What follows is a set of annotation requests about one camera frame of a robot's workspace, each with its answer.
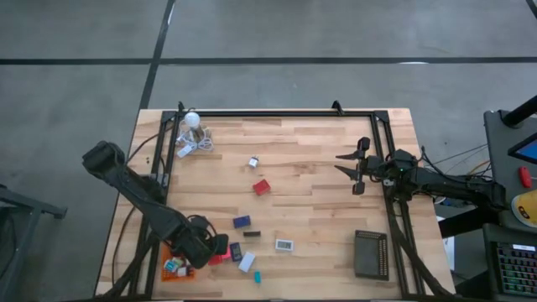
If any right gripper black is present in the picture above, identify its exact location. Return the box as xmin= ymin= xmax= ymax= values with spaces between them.
xmin=334 ymin=136 xmax=389 ymax=195

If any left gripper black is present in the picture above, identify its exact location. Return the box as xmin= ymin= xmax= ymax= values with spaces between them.
xmin=180 ymin=226 xmax=230 ymax=269

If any orange plastic basket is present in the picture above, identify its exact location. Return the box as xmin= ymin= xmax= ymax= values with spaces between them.
xmin=161 ymin=242 xmax=196 ymax=283

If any red cube charger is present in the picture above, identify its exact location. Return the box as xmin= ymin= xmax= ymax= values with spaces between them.
xmin=252 ymin=179 xmax=272 ymax=197

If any light grey digital thermometer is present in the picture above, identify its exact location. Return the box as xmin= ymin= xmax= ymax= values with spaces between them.
xmin=237 ymin=251 xmax=256 ymax=273

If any dark grey plastic basket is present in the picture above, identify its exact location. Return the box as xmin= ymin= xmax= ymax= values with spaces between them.
xmin=352 ymin=229 xmax=390 ymax=281

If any white light bulb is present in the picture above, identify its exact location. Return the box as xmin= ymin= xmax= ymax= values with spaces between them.
xmin=183 ymin=111 xmax=206 ymax=143

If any dark grey equipment cart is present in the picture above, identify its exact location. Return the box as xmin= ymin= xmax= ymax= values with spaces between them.
xmin=482 ymin=108 xmax=537 ymax=302

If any tablet with blue screen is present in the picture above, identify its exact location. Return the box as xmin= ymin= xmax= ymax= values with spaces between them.
xmin=507 ymin=133 xmax=537 ymax=165

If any black pole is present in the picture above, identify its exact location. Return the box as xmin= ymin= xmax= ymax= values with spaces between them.
xmin=501 ymin=95 xmax=537 ymax=128

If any yellow round object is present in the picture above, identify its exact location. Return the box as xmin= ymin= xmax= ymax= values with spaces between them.
xmin=511 ymin=189 xmax=537 ymax=230

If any grey metal stand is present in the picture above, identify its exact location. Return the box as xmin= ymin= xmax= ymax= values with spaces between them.
xmin=0 ymin=184 xmax=68 ymax=302

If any backlit keyboard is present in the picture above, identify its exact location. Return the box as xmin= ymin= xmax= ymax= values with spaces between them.
xmin=496 ymin=242 xmax=537 ymax=297

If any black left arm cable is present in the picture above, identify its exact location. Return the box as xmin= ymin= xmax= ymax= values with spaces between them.
xmin=186 ymin=214 xmax=220 ymax=242

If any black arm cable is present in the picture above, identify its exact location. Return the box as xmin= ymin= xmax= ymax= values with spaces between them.
xmin=186 ymin=214 xmax=220 ymax=242
xmin=420 ymin=145 xmax=446 ymax=175

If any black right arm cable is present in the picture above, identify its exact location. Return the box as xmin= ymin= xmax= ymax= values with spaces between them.
xmin=420 ymin=145 xmax=446 ymax=175

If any black aluminium table frame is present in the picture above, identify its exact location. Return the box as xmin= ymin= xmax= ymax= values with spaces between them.
xmin=128 ymin=108 xmax=455 ymax=301

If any black base cable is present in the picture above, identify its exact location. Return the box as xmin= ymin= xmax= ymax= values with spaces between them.
xmin=111 ymin=207 xmax=136 ymax=288

